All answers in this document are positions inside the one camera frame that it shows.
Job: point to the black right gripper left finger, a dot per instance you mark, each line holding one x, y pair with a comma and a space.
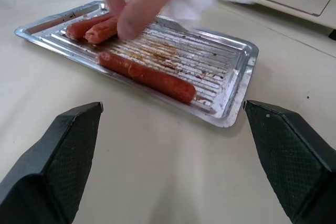
52, 163

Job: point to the ribbed silver metal tray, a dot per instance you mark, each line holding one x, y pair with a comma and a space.
183, 64

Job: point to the short red sausage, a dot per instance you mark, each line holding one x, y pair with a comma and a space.
78, 28

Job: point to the long red sausage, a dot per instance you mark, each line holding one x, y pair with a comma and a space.
147, 76

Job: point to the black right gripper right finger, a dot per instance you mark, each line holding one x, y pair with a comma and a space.
291, 161

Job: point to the white paper tissue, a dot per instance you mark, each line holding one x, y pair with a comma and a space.
197, 1

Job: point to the red sausage with split end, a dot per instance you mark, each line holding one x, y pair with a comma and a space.
101, 32

